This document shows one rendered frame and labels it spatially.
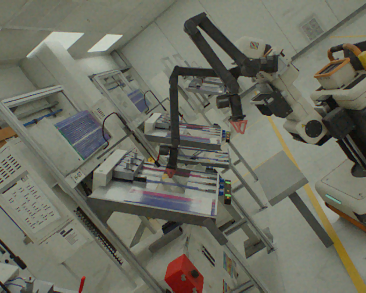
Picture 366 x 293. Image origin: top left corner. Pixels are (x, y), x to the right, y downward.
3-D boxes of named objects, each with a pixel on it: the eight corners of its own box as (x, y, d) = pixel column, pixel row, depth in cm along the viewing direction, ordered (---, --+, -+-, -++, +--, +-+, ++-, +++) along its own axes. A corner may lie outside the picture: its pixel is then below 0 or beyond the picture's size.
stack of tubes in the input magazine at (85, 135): (110, 138, 263) (86, 107, 259) (84, 160, 214) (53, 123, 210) (97, 147, 266) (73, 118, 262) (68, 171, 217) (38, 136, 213)
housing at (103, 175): (126, 168, 269) (127, 150, 265) (104, 195, 223) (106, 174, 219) (115, 167, 270) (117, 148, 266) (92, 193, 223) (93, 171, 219)
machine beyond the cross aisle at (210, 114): (246, 114, 757) (190, 38, 729) (248, 122, 679) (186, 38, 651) (193, 152, 792) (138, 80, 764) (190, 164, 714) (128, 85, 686)
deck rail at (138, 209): (214, 227, 201) (216, 216, 199) (214, 228, 199) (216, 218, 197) (88, 205, 206) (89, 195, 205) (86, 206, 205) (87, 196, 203)
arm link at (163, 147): (179, 139, 236) (178, 138, 244) (161, 137, 235) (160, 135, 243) (176, 158, 237) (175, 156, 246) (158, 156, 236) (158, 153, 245)
